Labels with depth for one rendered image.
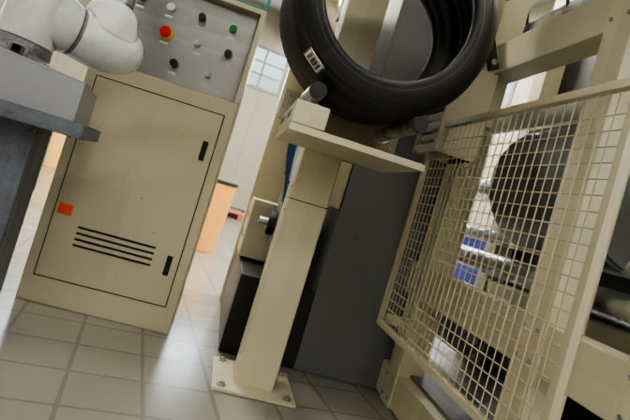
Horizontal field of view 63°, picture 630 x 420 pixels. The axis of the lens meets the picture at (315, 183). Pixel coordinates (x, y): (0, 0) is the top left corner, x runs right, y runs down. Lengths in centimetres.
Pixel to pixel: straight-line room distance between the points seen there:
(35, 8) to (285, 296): 110
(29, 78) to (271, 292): 91
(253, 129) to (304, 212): 757
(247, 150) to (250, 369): 760
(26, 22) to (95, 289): 94
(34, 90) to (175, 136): 63
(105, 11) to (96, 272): 91
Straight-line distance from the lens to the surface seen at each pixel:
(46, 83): 150
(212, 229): 410
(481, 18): 147
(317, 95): 129
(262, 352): 173
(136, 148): 199
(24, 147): 158
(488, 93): 179
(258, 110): 923
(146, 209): 198
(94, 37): 171
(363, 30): 175
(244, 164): 915
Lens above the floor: 63
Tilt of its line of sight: 2 degrees up
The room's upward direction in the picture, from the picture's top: 17 degrees clockwise
